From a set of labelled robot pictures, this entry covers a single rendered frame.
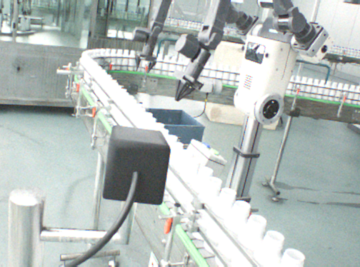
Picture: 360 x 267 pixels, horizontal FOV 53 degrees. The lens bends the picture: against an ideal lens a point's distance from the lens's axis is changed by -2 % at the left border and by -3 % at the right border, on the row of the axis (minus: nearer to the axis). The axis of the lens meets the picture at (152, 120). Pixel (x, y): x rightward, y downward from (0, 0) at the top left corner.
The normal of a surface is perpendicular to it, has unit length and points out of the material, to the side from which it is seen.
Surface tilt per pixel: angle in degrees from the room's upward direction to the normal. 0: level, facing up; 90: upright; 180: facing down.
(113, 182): 80
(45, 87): 90
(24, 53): 90
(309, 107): 89
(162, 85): 90
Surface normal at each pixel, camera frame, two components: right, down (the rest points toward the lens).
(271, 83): 0.31, 0.50
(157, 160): 0.07, 0.13
